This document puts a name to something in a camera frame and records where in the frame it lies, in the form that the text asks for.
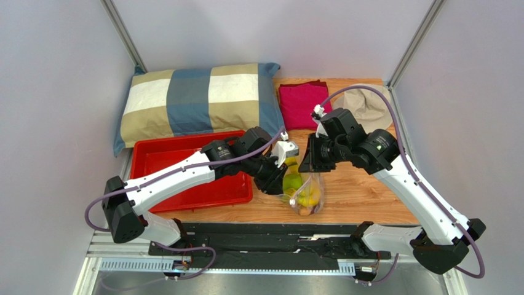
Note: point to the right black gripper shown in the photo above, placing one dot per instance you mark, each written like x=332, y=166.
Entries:
x=313, y=155

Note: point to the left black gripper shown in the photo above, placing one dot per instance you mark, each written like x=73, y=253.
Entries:
x=273, y=185

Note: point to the clear zip top bag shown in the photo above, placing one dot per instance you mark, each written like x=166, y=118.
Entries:
x=291, y=201

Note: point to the yellow fake banana bunch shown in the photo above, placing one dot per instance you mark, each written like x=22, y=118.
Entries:
x=310, y=195

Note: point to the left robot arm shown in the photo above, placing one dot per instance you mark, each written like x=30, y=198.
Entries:
x=126, y=204

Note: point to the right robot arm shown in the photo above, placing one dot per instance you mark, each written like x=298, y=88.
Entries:
x=443, y=237

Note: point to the single yellow fake banana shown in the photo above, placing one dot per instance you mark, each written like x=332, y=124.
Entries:
x=292, y=165

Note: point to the fake orange bread slice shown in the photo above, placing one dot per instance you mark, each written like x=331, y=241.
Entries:
x=305, y=211

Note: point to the red plastic tray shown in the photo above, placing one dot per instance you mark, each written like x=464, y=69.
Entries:
x=171, y=174

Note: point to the magenta folded cloth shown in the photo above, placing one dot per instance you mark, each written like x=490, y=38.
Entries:
x=297, y=102

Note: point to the beige bucket hat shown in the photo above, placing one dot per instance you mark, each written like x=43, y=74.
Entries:
x=369, y=110

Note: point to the plaid pillow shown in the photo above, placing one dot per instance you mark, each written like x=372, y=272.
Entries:
x=177, y=102

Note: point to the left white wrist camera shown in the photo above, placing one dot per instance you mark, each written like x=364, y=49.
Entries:
x=284, y=149

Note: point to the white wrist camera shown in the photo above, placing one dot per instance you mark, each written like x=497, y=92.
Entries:
x=284, y=149
x=317, y=114

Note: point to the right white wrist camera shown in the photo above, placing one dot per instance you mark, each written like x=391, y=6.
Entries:
x=317, y=114

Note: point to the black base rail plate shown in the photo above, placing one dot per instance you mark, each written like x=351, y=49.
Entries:
x=250, y=246

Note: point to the right aluminium frame post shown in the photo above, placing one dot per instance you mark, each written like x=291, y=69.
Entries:
x=416, y=41

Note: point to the aluminium frame post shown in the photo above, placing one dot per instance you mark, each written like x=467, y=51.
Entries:
x=416, y=41
x=122, y=31

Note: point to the left aluminium frame post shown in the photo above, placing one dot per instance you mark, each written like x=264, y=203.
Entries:
x=122, y=31

